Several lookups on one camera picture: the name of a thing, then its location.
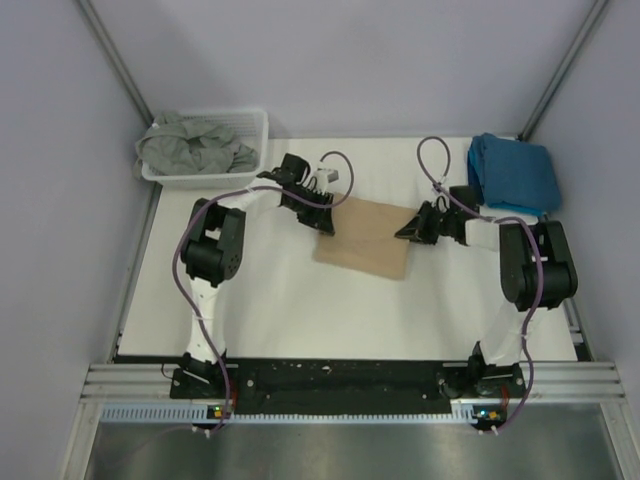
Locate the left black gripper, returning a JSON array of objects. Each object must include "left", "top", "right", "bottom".
[{"left": 283, "top": 186, "right": 333, "bottom": 234}]

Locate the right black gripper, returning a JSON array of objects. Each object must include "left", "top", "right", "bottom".
[{"left": 397, "top": 201, "right": 457, "bottom": 246}]

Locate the beige t shirt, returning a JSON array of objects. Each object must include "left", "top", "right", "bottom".
[{"left": 313, "top": 197, "right": 416, "bottom": 280}]

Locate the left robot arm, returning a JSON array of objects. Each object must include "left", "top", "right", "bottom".
[{"left": 172, "top": 154, "right": 339, "bottom": 397}]

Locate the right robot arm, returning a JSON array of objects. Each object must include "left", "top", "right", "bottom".
[{"left": 395, "top": 186, "right": 578, "bottom": 396}]

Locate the folded blue t shirt stack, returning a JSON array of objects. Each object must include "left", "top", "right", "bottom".
[{"left": 467, "top": 133, "right": 562, "bottom": 216}]

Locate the white plastic basket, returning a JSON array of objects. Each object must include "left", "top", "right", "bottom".
[{"left": 135, "top": 109, "right": 269, "bottom": 189}]

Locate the grey t shirt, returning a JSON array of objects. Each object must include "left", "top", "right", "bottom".
[{"left": 135, "top": 111, "right": 259, "bottom": 176}]

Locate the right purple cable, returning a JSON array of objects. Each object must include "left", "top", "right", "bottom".
[{"left": 416, "top": 136, "right": 547, "bottom": 435}]

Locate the purple cable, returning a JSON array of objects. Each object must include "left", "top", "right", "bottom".
[
  {"left": 416, "top": 136, "right": 547, "bottom": 435},
  {"left": 170, "top": 151, "right": 356, "bottom": 436}
]

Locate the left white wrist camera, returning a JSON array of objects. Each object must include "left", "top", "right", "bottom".
[{"left": 309, "top": 167, "right": 339, "bottom": 192}]

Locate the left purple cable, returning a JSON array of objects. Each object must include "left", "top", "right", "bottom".
[{"left": 170, "top": 151, "right": 356, "bottom": 436}]

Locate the right aluminium frame post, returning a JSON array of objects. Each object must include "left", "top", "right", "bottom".
[{"left": 517, "top": 0, "right": 612, "bottom": 142}]

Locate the aluminium frame post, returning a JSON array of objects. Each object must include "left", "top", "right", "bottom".
[
  {"left": 74, "top": 0, "right": 153, "bottom": 125},
  {"left": 517, "top": 0, "right": 612, "bottom": 142}
]

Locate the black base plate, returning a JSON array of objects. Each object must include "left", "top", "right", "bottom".
[{"left": 170, "top": 356, "right": 525, "bottom": 416}]

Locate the grey slotted cable duct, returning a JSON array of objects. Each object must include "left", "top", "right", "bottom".
[{"left": 100, "top": 403, "right": 477, "bottom": 426}]

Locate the left aluminium frame post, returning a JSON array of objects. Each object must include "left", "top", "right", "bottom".
[{"left": 74, "top": 0, "right": 153, "bottom": 125}]

